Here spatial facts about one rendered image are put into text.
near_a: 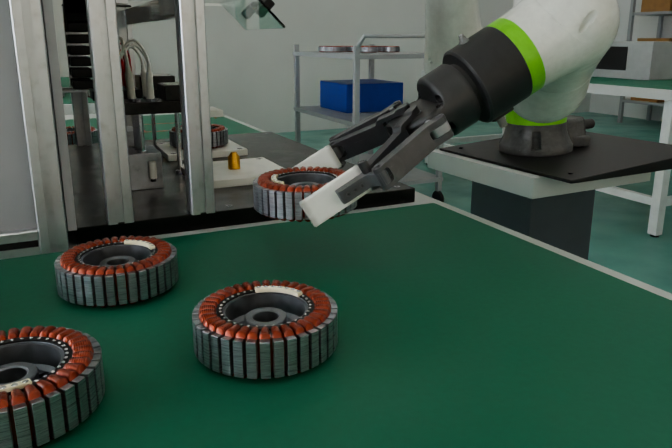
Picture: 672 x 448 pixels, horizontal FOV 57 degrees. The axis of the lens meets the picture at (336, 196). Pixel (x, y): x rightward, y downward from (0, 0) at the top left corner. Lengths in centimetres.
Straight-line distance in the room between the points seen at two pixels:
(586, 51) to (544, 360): 36
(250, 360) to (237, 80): 616
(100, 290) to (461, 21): 87
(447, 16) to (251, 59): 544
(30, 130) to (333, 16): 629
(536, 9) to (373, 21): 647
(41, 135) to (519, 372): 55
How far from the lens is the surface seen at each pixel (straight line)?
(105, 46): 77
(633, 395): 49
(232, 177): 95
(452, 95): 67
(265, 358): 45
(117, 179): 78
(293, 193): 62
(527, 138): 130
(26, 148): 76
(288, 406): 43
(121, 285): 59
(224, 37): 652
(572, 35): 72
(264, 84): 665
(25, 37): 75
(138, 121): 95
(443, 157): 134
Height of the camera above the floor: 99
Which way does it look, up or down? 14 degrees down
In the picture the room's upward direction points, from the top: straight up
